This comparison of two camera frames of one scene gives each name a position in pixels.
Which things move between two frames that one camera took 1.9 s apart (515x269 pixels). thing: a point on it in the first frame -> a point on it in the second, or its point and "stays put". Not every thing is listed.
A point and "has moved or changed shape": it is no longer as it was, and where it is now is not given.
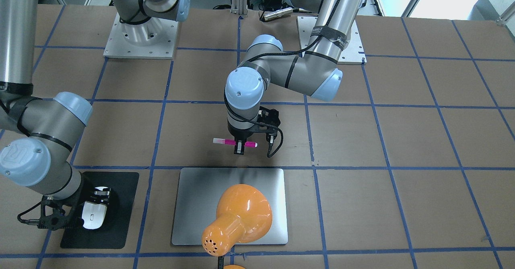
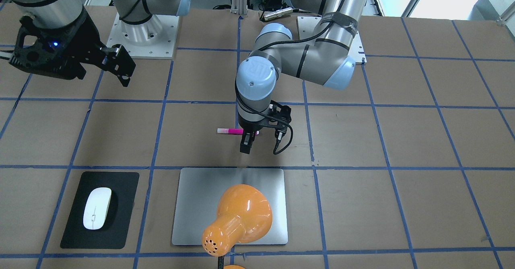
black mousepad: [114, 234] stays put
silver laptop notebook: [199, 189] stays put
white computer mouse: [93, 215] stays put
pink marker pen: [248, 143] has moved or changed shape
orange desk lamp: [244, 215] stays put
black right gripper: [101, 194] -> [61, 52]
